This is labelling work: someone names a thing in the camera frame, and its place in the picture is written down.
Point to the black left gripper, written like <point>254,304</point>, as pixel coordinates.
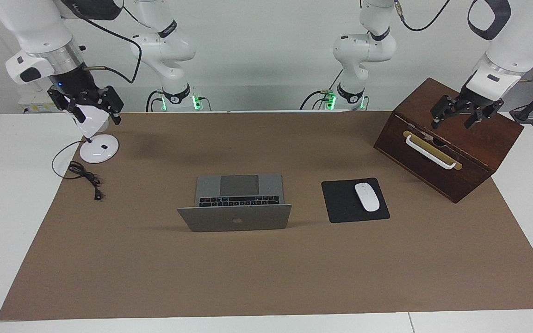
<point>477,102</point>

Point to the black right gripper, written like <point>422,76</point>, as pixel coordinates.
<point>74,83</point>

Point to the grey laptop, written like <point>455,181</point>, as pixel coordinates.
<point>238,217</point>

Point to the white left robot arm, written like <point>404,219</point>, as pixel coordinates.
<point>511,41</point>

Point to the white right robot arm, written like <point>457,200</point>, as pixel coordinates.
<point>30,32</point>

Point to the white desk lamp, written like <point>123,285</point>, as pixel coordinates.
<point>99,149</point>

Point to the dark brown wooden box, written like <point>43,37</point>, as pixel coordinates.
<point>451,180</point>

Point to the white computer mouse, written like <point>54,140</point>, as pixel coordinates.
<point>367,196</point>

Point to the black mouse pad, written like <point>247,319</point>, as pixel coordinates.
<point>340,203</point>

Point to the brown table mat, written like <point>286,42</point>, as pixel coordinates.
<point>266,277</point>

